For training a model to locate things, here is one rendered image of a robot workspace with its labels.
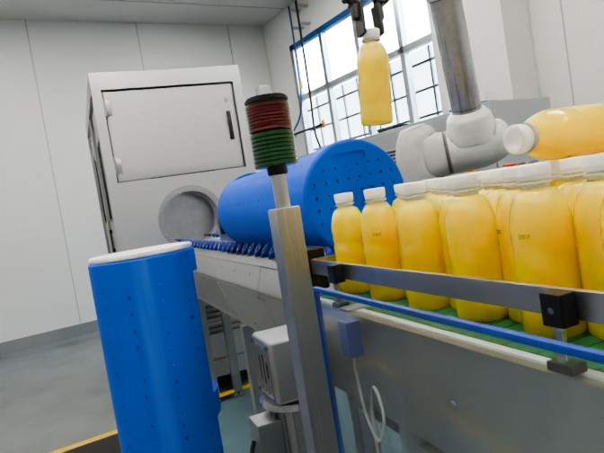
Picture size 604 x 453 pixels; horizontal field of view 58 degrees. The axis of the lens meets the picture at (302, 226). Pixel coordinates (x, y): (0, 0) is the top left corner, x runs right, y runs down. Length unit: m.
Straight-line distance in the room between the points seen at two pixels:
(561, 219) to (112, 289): 1.09
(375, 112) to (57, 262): 5.35
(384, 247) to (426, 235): 0.13
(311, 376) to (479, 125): 1.30
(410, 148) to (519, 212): 1.29
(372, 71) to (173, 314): 0.77
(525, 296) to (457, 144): 1.34
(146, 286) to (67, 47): 5.38
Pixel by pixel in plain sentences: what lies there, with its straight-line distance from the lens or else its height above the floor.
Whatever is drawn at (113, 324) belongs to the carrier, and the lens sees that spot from 1.48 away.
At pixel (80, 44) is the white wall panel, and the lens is 6.69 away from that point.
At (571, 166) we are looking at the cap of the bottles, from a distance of 0.74.
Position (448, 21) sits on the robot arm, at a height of 1.59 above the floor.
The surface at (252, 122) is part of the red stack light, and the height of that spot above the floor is 1.22.
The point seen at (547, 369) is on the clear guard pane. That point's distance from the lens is 0.55.
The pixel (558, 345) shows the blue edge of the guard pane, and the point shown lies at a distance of 0.53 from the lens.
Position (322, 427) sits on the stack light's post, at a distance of 0.84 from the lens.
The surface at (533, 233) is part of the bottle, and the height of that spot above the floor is 1.03.
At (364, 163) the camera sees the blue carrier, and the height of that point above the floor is 1.17.
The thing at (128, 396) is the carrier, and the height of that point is 0.68.
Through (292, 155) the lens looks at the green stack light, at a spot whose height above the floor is 1.17.
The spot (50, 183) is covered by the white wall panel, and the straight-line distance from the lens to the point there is 6.31.
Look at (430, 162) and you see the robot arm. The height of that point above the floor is 1.16.
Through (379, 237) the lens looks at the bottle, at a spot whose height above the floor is 1.02.
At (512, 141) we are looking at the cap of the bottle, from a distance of 0.78.
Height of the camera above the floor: 1.11
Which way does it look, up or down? 3 degrees down
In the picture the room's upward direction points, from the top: 9 degrees counter-clockwise
